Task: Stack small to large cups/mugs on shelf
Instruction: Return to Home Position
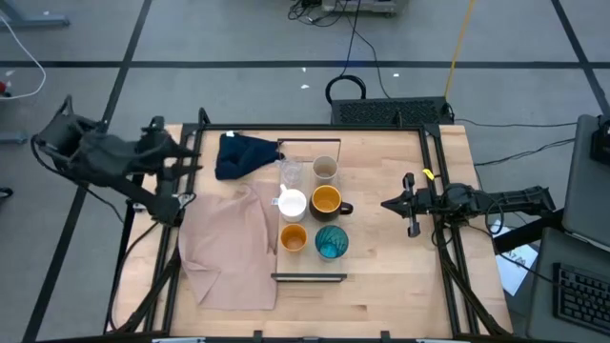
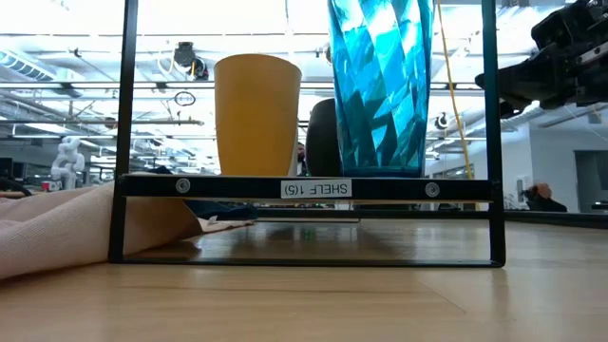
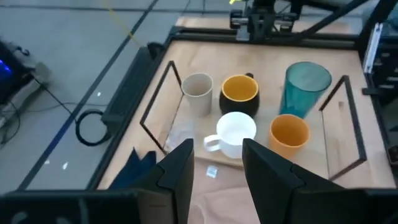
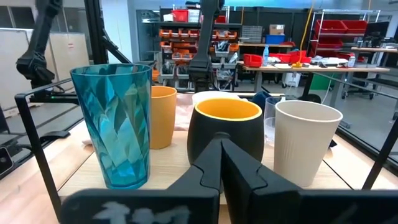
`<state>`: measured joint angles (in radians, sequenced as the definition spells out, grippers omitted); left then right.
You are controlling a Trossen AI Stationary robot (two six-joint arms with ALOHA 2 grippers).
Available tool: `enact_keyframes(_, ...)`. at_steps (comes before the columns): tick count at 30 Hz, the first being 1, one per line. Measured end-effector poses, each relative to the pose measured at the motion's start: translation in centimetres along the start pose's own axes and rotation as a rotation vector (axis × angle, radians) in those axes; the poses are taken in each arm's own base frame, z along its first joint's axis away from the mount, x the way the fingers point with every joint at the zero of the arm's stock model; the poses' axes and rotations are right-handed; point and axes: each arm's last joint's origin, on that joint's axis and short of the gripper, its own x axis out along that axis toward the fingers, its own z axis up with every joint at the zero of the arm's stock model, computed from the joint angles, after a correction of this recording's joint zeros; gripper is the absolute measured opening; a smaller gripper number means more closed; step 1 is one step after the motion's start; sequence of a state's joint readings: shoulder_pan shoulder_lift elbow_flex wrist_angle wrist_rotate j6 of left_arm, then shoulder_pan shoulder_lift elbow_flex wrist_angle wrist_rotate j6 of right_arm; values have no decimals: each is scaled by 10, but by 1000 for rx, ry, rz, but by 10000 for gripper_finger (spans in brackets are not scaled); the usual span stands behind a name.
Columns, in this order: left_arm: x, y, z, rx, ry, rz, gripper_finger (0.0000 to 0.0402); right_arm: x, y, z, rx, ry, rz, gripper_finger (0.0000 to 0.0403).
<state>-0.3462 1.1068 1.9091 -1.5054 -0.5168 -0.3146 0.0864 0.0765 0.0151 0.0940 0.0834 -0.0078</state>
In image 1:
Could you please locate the black aluminium rig frame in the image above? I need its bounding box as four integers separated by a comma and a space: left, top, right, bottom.
102, 107, 514, 342

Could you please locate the black perforated computer tower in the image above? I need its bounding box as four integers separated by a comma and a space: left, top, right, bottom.
330, 96, 455, 127

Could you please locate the white floor cable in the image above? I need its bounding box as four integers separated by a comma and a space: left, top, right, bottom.
0, 13, 48, 101

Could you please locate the white paper sheet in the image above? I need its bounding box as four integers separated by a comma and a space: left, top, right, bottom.
490, 219, 539, 297

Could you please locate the grey table foot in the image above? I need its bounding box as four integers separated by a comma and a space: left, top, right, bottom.
0, 131, 29, 146
0, 0, 71, 29

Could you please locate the grey desk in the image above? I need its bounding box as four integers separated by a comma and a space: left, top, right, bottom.
526, 227, 610, 343

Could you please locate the clear plastic cup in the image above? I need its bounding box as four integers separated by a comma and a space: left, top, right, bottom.
280, 159, 305, 187

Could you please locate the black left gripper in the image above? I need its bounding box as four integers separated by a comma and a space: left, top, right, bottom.
135, 116, 204, 182

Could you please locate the navy blue cloth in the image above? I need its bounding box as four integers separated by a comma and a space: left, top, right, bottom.
214, 132, 286, 181

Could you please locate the beige cup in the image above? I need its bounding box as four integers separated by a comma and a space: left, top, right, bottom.
312, 154, 339, 188

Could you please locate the yellow hanging cable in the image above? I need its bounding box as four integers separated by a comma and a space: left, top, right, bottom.
444, 0, 477, 101

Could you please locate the grey laptop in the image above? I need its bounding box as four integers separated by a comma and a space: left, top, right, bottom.
561, 113, 610, 249

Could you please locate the dark mug orange inside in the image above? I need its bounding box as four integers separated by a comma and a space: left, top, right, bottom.
309, 184, 355, 223

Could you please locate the teal faceted plastic cup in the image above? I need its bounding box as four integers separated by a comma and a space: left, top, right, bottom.
314, 225, 350, 261

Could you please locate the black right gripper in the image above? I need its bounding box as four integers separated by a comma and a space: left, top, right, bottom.
380, 171, 449, 238

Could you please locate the black coiled floor cable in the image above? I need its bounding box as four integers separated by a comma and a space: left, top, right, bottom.
325, 0, 368, 105

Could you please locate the white mug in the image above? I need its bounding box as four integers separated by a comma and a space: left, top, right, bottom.
277, 183, 308, 224

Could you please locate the black desk device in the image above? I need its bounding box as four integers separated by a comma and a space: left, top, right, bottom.
590, 116, 610, 166

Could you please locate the grey equipment cart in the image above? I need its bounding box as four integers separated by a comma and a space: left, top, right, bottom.
321, 0, 411, 19

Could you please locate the black keyboard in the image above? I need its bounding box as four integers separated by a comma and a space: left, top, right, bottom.
552, 262, 610, 335

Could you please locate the orange cup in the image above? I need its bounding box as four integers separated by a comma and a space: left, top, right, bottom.
279, 223, 309, 252

